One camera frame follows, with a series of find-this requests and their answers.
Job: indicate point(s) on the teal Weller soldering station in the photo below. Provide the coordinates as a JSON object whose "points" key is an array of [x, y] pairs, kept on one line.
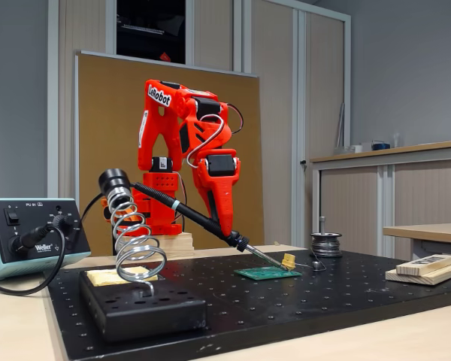
{"points": [[0, 259]]}

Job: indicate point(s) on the yellow cleaning sponge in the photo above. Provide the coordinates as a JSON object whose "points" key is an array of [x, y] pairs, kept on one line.
{"points": [[105, 279]]}

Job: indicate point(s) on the black stand with spring holder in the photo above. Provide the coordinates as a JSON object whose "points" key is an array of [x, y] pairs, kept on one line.
{"points": [[143, 316]]}

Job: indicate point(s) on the black soldering iron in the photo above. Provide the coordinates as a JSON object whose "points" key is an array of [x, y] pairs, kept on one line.
{"points": [[199, 220]]}

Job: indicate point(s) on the plain wooden plank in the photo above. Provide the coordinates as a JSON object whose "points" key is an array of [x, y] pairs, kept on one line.
{"points": [[436, 277]]}

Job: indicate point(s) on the green circuit board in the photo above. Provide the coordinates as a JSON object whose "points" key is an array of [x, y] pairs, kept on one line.
{"points": [[267, 274]]}

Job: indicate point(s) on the small round steel screw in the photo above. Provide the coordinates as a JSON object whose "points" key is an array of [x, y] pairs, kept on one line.
{"points": [[317, 266]]}

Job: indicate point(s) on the red gripper, black servo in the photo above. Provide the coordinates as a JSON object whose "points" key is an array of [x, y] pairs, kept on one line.
{"points": [[219, 188]]}

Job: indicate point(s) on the wooden plank with Kapla print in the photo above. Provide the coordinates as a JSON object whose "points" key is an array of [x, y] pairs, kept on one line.
{"points": [[424, 264]]}

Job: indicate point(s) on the wooden desk with grey frame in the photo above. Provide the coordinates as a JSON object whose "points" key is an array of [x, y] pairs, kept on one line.
{"points": [[428, 231]]}

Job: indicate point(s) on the yellow power connector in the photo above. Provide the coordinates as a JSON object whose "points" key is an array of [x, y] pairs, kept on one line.
{"points": [[288, 259]]}

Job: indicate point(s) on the low beige shutter cabinet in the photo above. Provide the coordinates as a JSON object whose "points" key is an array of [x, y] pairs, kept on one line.
{"points": [[349, 207]]}

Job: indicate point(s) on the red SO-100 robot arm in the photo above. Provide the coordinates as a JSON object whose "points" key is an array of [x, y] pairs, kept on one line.
{"points": [[154, 124]]}

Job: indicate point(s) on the wooden block stack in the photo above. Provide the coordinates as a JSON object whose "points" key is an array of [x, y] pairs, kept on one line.
{"points": [[178, 244]]}

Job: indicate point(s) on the black perforated breadboard plate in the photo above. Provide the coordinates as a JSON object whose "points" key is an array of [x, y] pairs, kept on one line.
{"points": [[285, 301]]}

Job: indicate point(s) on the brown cork pin board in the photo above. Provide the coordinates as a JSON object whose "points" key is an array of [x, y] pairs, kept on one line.
{"points": [[109, 113]]}

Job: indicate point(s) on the steel bolt through spool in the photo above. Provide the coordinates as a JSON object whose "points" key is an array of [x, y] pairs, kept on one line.
{"points": [[323, 225]]}

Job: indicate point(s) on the tall beige shutter cabinet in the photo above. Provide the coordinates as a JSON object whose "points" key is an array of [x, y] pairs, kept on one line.
{"points": [[274, 113]]}

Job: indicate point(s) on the clear plastic container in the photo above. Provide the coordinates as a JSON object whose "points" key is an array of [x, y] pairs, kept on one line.
{"points": [[347, 150]]}

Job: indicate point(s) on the orange table clamp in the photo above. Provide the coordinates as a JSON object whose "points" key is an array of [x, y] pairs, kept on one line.
{"points": [[106, 210]]}

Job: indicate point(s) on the blue tape roll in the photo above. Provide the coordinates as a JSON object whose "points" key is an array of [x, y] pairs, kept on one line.
{"points": [[380, 146]]}

